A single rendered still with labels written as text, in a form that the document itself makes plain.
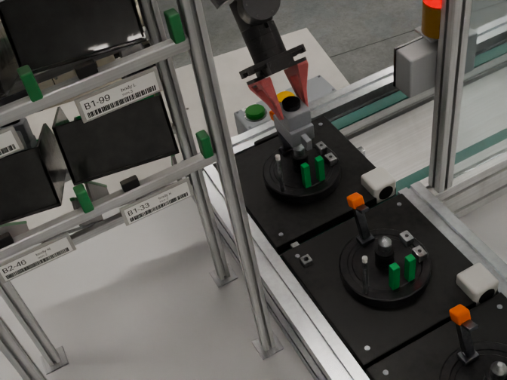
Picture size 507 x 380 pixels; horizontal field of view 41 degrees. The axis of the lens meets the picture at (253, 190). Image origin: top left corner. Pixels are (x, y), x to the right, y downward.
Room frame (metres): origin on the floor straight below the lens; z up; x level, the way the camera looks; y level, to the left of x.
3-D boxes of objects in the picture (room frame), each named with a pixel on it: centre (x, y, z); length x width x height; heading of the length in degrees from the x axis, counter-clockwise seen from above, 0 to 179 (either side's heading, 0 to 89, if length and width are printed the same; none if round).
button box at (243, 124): (1.10, -0.10, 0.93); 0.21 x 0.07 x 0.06; 110
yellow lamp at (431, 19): (0.82, -0.31, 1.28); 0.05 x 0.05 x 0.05
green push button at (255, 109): (1.08, -0.03, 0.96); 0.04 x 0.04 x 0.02
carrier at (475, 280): (0.63, -0.18, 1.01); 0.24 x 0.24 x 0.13; 20
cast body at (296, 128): (0.86, -0.09, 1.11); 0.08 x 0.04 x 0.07; 20
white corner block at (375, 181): (0.81, -0.22, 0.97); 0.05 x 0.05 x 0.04; 20
